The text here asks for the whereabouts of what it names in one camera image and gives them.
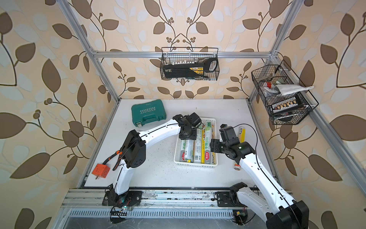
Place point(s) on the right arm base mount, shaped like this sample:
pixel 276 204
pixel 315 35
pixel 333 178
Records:
pixel 227 199

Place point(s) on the black yellow hand saw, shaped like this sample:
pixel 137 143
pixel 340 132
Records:
pixel 196 69

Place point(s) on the black wire basket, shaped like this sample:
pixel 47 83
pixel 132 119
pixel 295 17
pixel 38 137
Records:
pixel 267 77
pixel 174 53

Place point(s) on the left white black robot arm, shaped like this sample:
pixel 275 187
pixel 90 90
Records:
pixel 132 154

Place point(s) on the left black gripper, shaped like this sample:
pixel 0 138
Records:
pixel 187 133

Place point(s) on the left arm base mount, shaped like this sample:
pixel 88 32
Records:
pixel 128 199

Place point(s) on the white plastic basket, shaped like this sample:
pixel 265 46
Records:
pixel 177 149

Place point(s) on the black bit set holder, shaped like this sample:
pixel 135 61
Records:
pixel 287 105

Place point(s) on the green plastic tool case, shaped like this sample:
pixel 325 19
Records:
pixel 149 112

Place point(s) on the white paper sheet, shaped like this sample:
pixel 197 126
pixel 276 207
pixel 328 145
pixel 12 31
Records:
pixel 291 89

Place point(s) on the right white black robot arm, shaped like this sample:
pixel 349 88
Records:
pixel 277 208

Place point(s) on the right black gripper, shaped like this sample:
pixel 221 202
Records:
pixel 214 145

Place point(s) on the back black wire basket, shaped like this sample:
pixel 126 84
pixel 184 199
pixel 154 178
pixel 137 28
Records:
pixel 174 53

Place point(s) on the right black wire basket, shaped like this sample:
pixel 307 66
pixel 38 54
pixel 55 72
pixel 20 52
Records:
pixel 267 77

